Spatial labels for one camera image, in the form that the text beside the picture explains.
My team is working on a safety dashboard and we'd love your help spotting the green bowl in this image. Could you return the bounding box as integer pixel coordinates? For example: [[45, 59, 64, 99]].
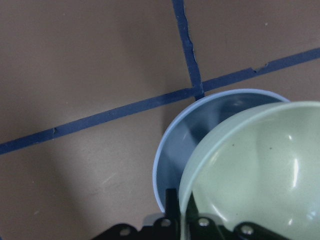
[[178, 101, 320, 240]]

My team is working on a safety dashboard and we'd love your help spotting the blue bowl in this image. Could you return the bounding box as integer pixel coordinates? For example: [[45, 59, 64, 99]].
[[152, 88, 289, 212]]

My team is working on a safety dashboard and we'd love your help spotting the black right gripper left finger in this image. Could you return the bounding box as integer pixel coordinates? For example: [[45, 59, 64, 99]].
[[164, 188, 183, 240]]

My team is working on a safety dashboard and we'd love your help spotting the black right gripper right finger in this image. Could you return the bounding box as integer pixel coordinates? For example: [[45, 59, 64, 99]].
[[184, 193, 225, 240]]

